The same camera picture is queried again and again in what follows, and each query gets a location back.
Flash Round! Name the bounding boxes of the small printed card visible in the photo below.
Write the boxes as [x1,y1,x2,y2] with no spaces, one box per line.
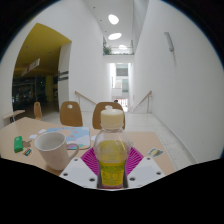
[147,147,165,158]

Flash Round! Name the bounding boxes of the clear bottle with yellow drink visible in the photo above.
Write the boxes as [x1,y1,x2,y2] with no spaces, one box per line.
[93,105,132,190]

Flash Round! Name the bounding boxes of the group of oval ceiling lights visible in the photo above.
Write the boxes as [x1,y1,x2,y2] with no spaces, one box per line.
[107,13,129,51]

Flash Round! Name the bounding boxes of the wooden chair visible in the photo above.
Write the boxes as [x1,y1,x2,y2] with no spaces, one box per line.
[33,101,44,121]
[92,101,127,131]
[59,101,84,128]

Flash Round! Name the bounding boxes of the dark pillar sign panel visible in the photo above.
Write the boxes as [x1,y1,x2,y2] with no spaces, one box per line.
[57,70,70,82]

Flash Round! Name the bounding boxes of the small colourful sticker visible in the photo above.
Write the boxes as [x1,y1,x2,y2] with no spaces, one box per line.
[22,148,33,158]

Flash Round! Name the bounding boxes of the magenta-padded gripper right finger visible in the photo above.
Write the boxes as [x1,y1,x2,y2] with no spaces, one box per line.
[126,146,166,190]

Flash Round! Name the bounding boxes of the small green box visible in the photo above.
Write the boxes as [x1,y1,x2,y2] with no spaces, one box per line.
[13,135,24,154]

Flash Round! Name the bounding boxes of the white mug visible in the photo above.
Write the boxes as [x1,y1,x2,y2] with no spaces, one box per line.
[34,131,80,172]

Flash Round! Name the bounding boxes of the green balcony plant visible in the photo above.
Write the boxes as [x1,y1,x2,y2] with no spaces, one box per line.
[102,44,113,56]

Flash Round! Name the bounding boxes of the wooden stair handrail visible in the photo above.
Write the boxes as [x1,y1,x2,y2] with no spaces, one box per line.
[74,90,98,106]
[133,90,153,113]

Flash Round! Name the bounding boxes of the hanging white sign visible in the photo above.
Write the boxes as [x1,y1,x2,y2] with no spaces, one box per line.
[20,58,42,78]

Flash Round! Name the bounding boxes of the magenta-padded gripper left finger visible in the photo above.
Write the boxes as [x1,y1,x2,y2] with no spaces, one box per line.
[59,146,100,189]

